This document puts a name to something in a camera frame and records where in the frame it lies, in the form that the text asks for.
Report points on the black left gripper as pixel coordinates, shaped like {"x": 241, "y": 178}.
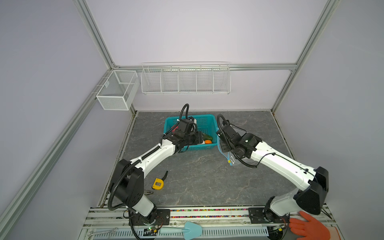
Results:
{"x": 198, "y": 137}

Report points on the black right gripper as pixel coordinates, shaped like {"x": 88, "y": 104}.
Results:
{"x": 224, "y": 149}

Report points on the clear zip top bag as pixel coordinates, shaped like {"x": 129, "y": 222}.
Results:
{"x": 225, "y": 149}

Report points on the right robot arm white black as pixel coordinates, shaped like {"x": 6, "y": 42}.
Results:
{"x": 311, "y": 185}

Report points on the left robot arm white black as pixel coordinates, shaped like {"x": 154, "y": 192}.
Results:
{"x": 127, "y": 183}

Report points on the orange gloved hand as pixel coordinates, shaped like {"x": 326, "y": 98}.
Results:
{"x": 311, "y": 229}

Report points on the teal plastic basket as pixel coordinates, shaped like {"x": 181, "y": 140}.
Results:
{"x": 206, "y": 124}

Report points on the yellow tape measure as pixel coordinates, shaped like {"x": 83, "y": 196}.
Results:
{"x": 159, "y": 183}

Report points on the teal silicone spatula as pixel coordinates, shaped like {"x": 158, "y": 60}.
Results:
{"x": 190, "y": 231}

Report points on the silver wrench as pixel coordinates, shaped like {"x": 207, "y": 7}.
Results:
{"x": 92, "y": 234}

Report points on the white wire wall rack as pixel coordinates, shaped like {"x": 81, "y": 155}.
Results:
{"x": 186, "y": 78}

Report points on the yellow handled pliers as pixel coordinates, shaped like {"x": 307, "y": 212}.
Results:
{"x": 148, "y": 192}

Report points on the white mesh wall box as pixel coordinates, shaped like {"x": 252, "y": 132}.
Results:
{"x": 119, "y": 90}

